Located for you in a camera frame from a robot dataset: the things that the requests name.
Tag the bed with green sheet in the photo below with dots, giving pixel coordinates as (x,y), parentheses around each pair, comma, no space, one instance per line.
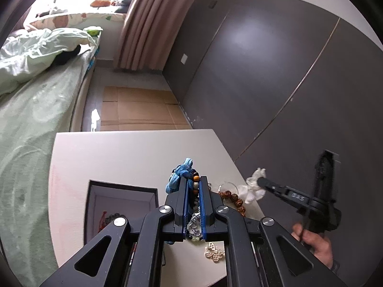
(31,116)

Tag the green tissue pack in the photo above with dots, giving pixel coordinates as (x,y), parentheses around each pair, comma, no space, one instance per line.
(93,30)

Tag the person's right hand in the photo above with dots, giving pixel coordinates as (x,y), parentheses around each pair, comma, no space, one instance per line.
(321,246)

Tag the flattened cardboard sheets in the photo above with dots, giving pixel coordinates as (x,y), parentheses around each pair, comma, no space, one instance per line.
(137,109)

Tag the pink right curtain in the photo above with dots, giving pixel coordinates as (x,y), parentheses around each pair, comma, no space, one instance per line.
(149,32)

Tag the light green duvet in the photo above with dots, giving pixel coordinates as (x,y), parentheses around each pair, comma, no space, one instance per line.
(26,56)

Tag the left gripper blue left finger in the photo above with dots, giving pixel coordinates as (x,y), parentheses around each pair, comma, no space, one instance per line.
(175,229)

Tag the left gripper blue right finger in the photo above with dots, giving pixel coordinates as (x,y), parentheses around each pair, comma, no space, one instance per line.
(212,212)

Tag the cream butterfly brooch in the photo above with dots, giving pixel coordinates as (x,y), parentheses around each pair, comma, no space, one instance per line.
(213,253)

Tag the black open jewelry box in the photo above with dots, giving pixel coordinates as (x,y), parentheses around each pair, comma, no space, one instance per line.
(107,201)

